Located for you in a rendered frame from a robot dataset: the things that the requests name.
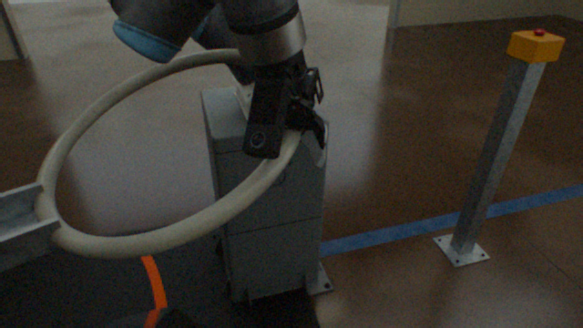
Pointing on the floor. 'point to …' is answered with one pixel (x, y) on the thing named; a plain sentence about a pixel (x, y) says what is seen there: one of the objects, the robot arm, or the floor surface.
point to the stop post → (500, 141)
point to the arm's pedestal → (265, 210)
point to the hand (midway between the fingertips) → (301, 164)
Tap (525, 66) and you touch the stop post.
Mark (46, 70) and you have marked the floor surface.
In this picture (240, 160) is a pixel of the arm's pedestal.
